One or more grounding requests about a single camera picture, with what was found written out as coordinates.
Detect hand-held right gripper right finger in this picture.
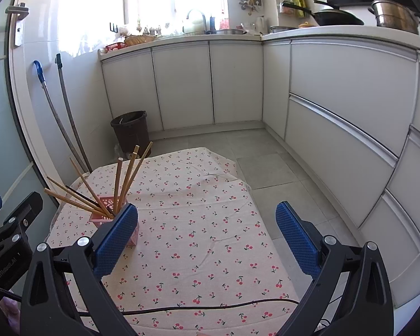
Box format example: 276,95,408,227
276,201,394,336

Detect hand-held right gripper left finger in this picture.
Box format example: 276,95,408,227
20,204,139,336

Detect pink perforated utensil holder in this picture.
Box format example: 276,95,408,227
88,196,139,246

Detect black chopstick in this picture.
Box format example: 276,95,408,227
65,185,113,218

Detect bunch of wooden chopsticks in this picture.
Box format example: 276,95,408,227
44,142,154,219

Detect cherry print tablecloth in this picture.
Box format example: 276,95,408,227
45,146,302,336

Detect frosted glass door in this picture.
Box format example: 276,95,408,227
0,0,57,253

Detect brown trash bin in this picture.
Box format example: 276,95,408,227
110,111,151,155

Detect narrow white cabinet door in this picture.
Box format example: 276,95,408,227
262,40,292,141

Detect wicker basket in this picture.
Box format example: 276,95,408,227
123,35,158,47

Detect cluster of small bottles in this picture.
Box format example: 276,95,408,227
136,17,163,36

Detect black wok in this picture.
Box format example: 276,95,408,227
282,0,365,26

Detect chrome faucet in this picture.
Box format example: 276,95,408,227
186,9,208,35

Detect steel stockpot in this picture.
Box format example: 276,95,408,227
367,0,420,36

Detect water heater pipes and valves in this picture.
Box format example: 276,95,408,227
234,0,261,16

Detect black cable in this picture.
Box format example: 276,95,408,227
0,283,302,319

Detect white cable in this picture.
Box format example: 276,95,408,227
394,240,420,282

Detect blue-handled mop pole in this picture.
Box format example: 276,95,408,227
32,59,88,176

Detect dark-handled mop pole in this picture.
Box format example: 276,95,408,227
55,53,93,173

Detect metal door handle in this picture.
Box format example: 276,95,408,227
6,3,29,48

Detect wall rack with yellow sponges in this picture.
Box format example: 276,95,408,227
279,0,309,18

